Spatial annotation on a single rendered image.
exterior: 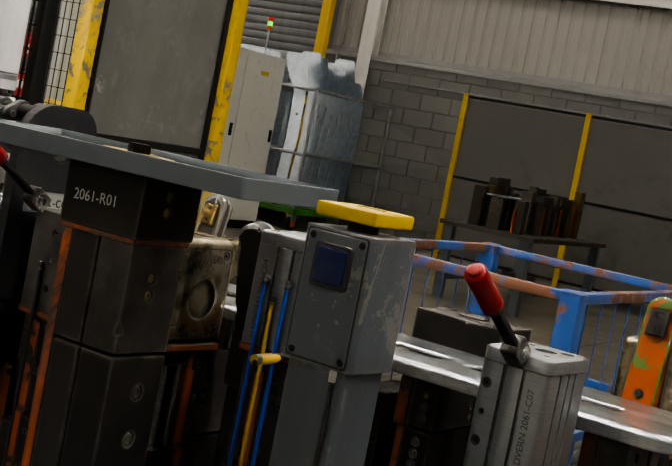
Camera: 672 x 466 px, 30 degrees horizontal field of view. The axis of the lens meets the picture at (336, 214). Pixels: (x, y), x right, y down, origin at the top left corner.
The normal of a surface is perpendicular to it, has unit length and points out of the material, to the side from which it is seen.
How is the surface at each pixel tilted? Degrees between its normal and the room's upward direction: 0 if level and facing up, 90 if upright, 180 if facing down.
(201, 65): 90
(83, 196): 90
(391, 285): 90
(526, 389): 90
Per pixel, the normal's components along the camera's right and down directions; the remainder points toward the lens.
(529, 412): -0.56, -0.06
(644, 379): -0.51, -0.26
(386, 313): 0.80, 0.19
